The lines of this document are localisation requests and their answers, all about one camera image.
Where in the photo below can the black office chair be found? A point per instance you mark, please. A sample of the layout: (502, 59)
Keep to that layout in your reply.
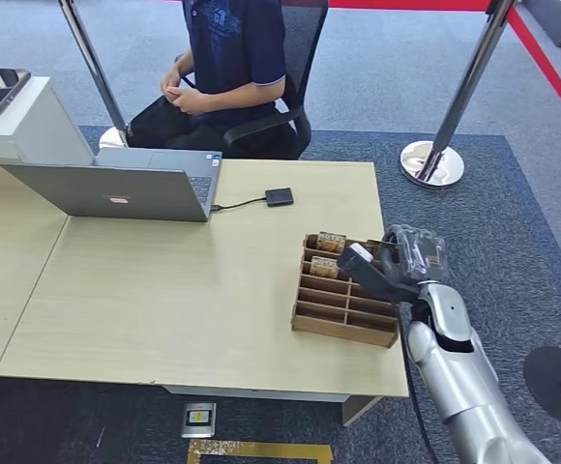
(305, 38)

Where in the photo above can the dark platform with light strip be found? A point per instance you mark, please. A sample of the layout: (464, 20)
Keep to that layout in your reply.
(551, 22)

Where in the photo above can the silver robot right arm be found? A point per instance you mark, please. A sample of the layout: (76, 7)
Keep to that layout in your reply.
(464, 384)

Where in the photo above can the white cabinet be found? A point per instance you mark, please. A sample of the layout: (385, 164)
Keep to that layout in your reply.
(33, 128)

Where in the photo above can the person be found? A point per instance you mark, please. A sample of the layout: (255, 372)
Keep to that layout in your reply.
(237, 51)

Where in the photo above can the brown wooden card holder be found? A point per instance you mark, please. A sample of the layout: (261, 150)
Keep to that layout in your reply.
(339, 323)

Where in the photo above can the chrome stanchion post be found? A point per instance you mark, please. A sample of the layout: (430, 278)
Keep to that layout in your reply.
(469, 77)
(94, 64)

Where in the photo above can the grey laptop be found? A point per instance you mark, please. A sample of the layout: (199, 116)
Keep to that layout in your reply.
(116, 192)

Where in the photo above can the silver floor socket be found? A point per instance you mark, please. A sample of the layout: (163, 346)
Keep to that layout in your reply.
(198, 419)

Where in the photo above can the black external drive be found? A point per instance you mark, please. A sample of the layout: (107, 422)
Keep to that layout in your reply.
(279, 197)

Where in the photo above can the person's left hand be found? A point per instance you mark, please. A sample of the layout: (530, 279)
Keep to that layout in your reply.
(190, 101)

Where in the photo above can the red barrier belt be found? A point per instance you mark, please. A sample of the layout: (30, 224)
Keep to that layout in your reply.
(546, 67)
(406, 4)

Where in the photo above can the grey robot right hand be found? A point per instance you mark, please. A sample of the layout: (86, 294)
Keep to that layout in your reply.
(418, 256)

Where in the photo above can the dark blue rug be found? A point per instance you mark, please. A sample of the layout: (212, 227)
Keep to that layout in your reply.
(503, 205)

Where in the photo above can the yellow floor tape marker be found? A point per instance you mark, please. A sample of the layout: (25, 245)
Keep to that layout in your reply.
(261, 449)

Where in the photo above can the black round floor base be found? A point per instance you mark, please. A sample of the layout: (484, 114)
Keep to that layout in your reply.
(551, 384)

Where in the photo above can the beige desk leg panel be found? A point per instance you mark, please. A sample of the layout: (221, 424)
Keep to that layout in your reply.
(357, 410)

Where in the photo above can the person's right hand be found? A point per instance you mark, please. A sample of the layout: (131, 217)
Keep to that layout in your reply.
(170, 82)

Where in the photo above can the person's left forearm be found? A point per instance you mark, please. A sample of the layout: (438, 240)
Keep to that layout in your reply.
(246, 93)

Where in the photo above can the person's right forearm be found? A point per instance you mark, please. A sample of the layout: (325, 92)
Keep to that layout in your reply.
(186, 64)

